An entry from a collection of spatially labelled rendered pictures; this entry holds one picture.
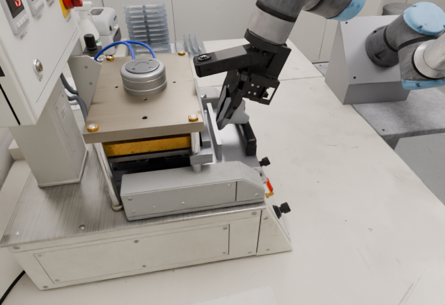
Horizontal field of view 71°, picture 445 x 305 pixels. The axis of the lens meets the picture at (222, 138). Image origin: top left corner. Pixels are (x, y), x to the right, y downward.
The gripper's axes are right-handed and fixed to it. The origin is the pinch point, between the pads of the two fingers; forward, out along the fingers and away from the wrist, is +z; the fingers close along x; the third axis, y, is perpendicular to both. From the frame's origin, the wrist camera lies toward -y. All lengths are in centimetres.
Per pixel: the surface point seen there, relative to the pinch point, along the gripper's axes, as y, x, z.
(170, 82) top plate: -11.8, 0.0, -7.0
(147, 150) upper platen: -14.2, -10.3, 1.5
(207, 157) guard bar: -4.8, -13.7, -1.7
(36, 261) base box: -29.2, -17.0, 25.6
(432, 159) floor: 179, 72, 42
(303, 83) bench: 52, 57, 8
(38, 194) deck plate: -31.5, -6.7, 19.3
